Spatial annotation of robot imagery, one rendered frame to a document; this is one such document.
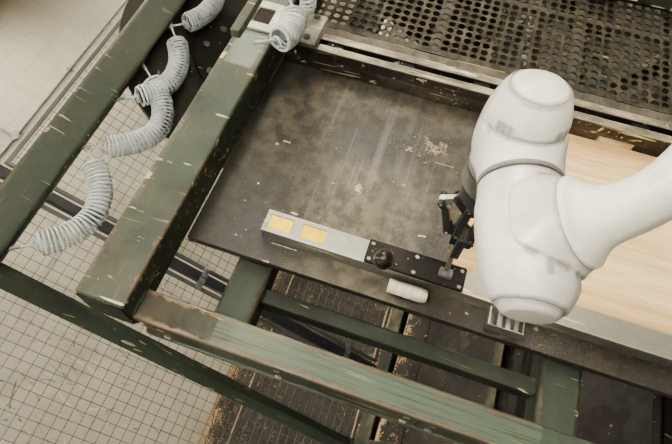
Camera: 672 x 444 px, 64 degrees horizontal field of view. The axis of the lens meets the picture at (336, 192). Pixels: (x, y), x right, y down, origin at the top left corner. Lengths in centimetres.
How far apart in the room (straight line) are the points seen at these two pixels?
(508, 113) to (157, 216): 70
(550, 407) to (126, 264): 83
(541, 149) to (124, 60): 133
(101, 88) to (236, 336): 91
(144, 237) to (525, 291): 73
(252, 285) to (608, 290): 72
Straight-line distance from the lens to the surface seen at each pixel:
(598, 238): 59
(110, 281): 106
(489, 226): 61
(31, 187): 154
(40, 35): 644
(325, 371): 99
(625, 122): 142
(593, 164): 136
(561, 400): 116
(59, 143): 159
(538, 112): 64
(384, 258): 95
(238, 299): 113
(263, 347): 101
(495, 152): 65
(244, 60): 130
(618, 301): 121
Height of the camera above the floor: 200
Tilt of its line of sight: 20 degrees down
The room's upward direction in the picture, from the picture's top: 57 degrees counter-clockwise
